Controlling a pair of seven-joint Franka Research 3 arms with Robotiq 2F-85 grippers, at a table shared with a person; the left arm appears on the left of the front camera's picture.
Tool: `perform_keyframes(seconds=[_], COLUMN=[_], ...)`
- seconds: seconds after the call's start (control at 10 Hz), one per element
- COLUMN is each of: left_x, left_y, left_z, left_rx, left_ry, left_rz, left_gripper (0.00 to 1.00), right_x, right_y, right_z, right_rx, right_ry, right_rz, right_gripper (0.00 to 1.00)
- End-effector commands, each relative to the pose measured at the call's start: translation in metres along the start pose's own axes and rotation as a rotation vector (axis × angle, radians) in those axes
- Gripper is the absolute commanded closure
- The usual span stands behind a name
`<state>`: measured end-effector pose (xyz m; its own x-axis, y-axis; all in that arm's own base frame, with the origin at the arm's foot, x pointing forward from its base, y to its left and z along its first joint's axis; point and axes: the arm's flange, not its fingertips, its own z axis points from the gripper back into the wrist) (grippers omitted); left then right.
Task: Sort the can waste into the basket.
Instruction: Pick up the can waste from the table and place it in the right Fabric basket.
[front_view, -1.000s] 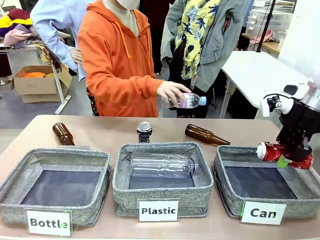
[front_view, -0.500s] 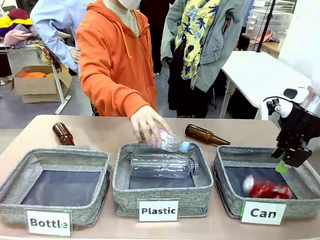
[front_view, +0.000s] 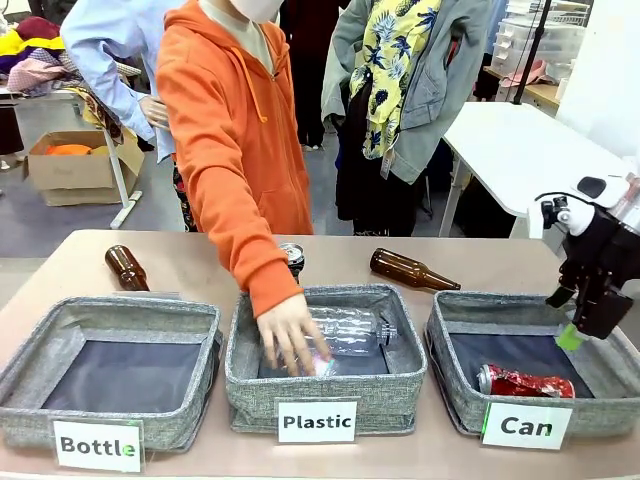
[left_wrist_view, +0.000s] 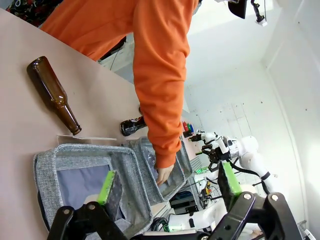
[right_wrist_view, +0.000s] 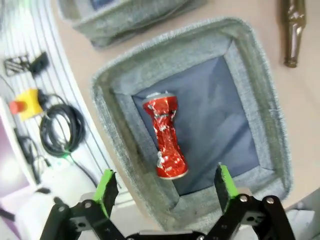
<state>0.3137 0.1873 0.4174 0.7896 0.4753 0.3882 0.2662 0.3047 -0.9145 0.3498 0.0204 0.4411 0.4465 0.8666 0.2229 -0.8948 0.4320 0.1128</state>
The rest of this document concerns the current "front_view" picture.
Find pile of colourful clothes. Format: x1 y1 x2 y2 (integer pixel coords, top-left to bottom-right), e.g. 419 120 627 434
0 16 85 97

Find crushed black can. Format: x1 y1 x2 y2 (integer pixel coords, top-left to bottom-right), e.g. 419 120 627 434
278 243 307 284

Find orange cloth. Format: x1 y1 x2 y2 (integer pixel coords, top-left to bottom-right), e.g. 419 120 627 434
44 143 94 157

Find crushed red can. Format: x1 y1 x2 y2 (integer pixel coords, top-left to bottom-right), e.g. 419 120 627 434
477 363 576 399

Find person in yellow floral shirt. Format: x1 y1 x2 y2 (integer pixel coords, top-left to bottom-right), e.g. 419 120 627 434
319 0 494 237

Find orange-sleeved right forearm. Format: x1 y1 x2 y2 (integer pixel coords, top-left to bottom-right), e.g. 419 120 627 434
202 184 307 319

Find grey fabric basket labelled Bottle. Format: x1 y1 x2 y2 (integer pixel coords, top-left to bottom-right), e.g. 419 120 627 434
0 294 225 454

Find person in orange hoodie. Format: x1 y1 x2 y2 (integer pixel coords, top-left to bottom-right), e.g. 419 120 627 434
155 0 315 319

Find grey fabric basket labelled Can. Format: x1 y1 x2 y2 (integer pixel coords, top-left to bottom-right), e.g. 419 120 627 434
424 290 640 439

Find large clear plastic bottle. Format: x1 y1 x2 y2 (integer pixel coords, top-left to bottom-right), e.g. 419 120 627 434
303 305 400 359

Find white Bottle label sign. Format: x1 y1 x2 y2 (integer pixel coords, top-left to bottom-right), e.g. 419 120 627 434
52 418 145 474

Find person in dark clothes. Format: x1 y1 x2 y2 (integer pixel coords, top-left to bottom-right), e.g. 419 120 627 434
278 0 352 151

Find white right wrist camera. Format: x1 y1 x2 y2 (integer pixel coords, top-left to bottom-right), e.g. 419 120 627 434
541 196 597 237

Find blue-shirt person's hand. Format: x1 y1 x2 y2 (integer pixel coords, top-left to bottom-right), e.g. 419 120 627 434
140 96 172 132

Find white Can label sign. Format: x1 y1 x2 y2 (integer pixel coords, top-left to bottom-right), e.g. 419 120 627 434
479 401 574 451

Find black stand pole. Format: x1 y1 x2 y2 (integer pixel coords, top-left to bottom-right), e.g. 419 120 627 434
513 0 554 106

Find pink cloth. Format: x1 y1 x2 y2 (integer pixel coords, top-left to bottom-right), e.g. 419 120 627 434
499 59 557 89

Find brown glass bottle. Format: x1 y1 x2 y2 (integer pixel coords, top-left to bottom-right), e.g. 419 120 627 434
104 244 151 292
369 248 462 292

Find person in light blue shirt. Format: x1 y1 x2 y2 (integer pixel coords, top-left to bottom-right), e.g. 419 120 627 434
59 0 177 164

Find white face mask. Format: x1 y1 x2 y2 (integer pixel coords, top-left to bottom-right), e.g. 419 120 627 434
229 0 282 24

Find orange-hoodie person's right hand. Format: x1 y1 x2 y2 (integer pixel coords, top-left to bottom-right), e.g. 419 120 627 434
255 294 333 377

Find white Plastic label sign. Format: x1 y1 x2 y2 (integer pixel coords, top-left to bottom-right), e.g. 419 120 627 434
273 397 361 445

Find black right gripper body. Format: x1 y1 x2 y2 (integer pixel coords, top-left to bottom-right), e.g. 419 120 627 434
558 206 640 297

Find clear plastic storage drawers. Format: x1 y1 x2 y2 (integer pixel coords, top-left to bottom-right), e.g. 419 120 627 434
489 16 587 80

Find grey fabric basket labelled Plastic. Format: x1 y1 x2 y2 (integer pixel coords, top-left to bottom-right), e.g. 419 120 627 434
224 283 429 435

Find large white table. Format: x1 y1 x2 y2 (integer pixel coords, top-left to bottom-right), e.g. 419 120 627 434
442 101 632 239

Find brown cardboard box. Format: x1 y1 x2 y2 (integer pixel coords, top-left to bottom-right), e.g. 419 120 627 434
23 130 146 207

